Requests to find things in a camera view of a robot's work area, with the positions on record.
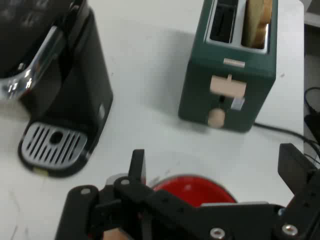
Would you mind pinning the dark green two-slot toaster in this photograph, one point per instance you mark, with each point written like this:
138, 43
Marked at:
205, 75

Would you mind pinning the red round plate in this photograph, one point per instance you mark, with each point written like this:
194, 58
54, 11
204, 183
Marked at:
197, 190

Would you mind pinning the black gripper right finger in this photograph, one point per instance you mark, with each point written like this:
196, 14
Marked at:
303, 200

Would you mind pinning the black capsule coffee machine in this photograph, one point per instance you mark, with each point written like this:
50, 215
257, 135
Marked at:
75, 82

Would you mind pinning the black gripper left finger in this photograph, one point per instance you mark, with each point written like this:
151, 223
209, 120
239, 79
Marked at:
82, 215

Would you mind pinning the bread slice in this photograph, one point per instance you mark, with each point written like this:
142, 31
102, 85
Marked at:
256, 22

